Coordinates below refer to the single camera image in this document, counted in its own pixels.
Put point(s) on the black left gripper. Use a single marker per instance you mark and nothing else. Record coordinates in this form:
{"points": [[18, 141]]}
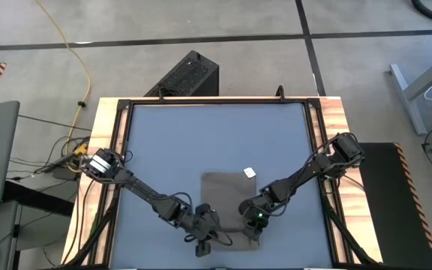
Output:
{"points": [[206, 227]]}

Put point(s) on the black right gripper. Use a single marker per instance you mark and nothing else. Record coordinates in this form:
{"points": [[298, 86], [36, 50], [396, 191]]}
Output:
{"points": [[261, 213]]}

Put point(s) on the taupe woven towel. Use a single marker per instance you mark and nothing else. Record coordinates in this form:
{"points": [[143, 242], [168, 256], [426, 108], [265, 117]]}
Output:
{"points": [[227, 195]]}

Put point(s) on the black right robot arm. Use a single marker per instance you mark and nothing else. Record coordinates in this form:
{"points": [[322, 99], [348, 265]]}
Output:
{"points": [[306, 172]]}

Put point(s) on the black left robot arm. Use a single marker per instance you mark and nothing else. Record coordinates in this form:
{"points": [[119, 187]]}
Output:
{"points": [[144, 191]]}

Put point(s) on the yellow plug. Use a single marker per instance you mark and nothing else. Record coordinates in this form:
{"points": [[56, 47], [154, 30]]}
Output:
{"points": [[81, 149]]}

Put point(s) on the black computer tower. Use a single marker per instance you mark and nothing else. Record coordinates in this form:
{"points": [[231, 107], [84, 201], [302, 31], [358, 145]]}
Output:
{"points": [[186, 75]]}

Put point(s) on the black power strip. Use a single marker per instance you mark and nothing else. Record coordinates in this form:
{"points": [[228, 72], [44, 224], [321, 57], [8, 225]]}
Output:
{"points": [[56, 163]]}

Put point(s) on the grey metal desk leg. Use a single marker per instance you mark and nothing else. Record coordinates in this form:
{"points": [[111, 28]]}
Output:
{"points": [[407, 101]]}

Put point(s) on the black metal table frame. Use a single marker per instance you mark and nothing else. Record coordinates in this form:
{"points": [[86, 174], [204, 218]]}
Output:
{"points": [[219, 100]]}

